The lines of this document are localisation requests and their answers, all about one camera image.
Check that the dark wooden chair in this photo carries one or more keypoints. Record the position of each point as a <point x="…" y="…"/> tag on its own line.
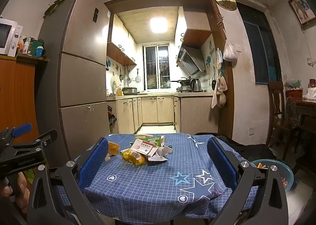
<point x="277" y="106"/>

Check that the orange packet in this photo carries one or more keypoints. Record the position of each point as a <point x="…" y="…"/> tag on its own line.
<point x="113" y="148"/>

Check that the steel range hood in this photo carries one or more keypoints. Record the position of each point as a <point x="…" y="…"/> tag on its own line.
<point x="191" y="61"/>

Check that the square ceiling light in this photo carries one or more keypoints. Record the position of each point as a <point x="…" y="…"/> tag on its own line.
<point x="158" y="25"/>

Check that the white pill bottle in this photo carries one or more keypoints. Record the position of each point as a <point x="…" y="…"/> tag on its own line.
<point x="22" y="43"/>

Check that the potted plant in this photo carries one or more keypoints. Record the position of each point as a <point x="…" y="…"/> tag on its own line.
<point x="293" y="88"/>

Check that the gold wall clock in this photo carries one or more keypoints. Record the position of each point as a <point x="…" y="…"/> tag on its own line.
<point x="225" y="0"/>

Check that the beige base cabinets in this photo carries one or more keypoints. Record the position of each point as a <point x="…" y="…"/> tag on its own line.
<point x="148" y="110"/>

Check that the blue checked star tablecloth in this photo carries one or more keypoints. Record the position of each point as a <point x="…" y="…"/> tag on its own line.
<point x="148" y="185"/>

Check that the white hanging plastic bag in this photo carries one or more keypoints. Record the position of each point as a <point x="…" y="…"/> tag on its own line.
<point x="230" y="52"/>

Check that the framed wall picture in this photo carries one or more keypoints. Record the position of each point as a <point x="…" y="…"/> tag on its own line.
<point x="302" y="9"/>

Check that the black jacket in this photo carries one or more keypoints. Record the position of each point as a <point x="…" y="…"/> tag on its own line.
<point x="249" y="151"/>

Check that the blue lidded jar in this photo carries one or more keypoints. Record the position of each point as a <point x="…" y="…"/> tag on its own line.
<point x="39" y="51"/>

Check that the blue plastic basin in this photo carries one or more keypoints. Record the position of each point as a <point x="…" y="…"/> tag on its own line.
<point x="287" y="173"/>

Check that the white paper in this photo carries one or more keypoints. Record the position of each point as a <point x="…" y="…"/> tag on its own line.
<point x="164" y="151"/>

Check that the beige refrigerator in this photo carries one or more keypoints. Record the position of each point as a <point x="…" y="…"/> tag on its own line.
<point x="84" y="79"/>

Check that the person's left hand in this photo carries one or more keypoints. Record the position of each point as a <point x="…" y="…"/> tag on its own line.
<point x="22" y="186"/>

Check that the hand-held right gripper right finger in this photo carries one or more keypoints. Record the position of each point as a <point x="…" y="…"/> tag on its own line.
<point x="221" y="163"/>

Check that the white wall switch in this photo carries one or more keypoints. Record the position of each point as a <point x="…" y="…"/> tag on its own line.
<point x="238" y="47"/>

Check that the green and white box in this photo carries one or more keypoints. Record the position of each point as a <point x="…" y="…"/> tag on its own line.
<point x="154" y="141"/>

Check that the white wall socket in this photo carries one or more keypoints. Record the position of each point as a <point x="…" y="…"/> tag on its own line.
<point x="252" y="131"/>

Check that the white medicine box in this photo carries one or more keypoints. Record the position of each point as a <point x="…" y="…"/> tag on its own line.
<point x="142" y="147"/>

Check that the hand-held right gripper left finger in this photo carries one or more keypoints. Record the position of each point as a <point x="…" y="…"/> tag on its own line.
<point x="95" y="163"/>

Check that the kitchen window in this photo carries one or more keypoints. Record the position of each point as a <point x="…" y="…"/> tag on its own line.
<point x="155" y="67"/>

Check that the yellow oil bottle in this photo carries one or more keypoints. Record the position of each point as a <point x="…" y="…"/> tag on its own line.
<point x="120" y="90"/>

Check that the pile of snack packets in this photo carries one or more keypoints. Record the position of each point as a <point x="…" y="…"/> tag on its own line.
<point x="261" y="165"/>

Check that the white microwave oven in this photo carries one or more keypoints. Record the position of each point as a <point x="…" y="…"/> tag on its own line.
<point x="7" y="35"/>

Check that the red lidded jar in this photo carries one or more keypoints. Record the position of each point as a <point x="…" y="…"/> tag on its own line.
<point x="312" y="84"/>

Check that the gas stove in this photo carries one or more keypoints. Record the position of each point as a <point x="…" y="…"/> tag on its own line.
<point x="185" y="88"/>

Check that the steel cooking pot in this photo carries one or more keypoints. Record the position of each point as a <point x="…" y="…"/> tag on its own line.
<point x="129" y="91"/>

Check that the steel kettle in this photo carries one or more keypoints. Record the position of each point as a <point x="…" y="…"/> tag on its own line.
<point x="195" y="85"/>

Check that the dark wooden dining table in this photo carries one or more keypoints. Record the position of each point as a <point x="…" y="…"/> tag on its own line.
<point x="306" y="114"/>

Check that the small hanging bag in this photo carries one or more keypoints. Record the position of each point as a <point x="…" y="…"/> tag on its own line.
<point x="219" y="59"/>

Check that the black wok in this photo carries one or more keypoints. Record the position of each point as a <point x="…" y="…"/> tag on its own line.
<point x="184" y="82"/>

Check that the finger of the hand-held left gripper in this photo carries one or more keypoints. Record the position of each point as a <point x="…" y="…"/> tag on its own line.
<point x="42" y="140"/>
<point x="22" y="129"/>

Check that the beige wall cabinets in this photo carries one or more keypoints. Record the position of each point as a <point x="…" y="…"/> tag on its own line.
<point x="121" y="42"/>
<point x="195" y="30"/>

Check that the hanging kitchen cloths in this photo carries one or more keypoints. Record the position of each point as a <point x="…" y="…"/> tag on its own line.
<point x="218" y="89"/>

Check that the orange wooden cabinet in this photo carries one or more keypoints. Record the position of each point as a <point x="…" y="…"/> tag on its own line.
<point x="17" y="91"/>

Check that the dark blue window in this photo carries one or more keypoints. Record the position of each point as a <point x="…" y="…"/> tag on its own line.
<point x="256" y="47"/>

